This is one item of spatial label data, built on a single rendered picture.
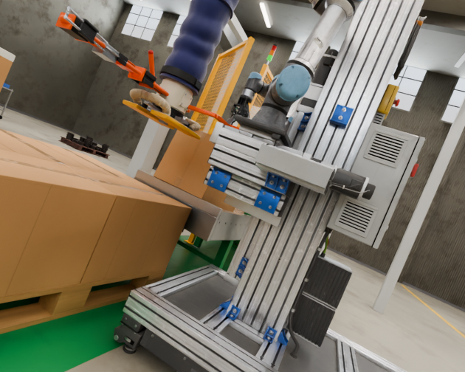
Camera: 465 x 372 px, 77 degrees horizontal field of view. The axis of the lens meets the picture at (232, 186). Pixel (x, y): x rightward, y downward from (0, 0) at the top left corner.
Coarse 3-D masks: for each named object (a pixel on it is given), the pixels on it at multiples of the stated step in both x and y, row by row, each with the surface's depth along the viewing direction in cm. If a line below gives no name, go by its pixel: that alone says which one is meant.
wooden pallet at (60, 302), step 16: (160, 272) 171; (64, 288) 115; (80, 288) 122; (112, 288) 154; (128, 288) 161; (32, 304) 116; (48, 304) 116; (64, 304) 118; (80, 304) 126; (96, 304) 134; (0, 320) 102; (16, 320) 105; (32, 320) 108; (48, 320) 114
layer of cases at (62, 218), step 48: (0, 144) 122; (48, 144) 184; (0, 192) 83; (48, 192) 95; (96, 192) 111; (144, 192) 158; (0, 240) 88; (48, 240) 101; (96, 240) 120; (144, 240) 147; (0, 288) 93; (48, 288) 109
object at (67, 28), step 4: (68, 16) 97; (72, 16) 96; (72, 20) 96; (76, 20) 97; (56, 24) 99; (60, 24) 98; (64, 24) 97; (68, 24) 97; (76, 24) 98; (64, 28) 98; (68, 28) 97; (72, 28) 97; (68, 32) 102; (72, 32) 99; (76, 32) 99; (72, 36) 104; (76, 36) 102; (80, 36) 101; (80, 40) 104; (84, 40) 102
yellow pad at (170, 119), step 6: (156, 114) 138; (162, 114) 136; (174, 114) 146; (168, 120) 138; (174, 120) 141; (174, 126) 153; (180, 126) 147; (186, 126) 154; (186, 132) 158; (192, 132) 158; (198, 138) 165
